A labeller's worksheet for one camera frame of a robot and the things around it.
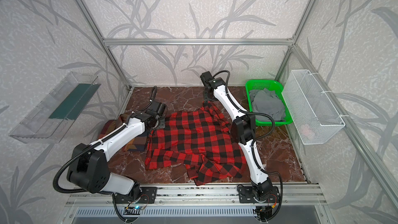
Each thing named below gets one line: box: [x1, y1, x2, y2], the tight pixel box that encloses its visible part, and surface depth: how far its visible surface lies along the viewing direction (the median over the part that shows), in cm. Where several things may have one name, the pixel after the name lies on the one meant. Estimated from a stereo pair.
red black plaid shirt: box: [144, 100, 245, 187], surface depth 88 cm
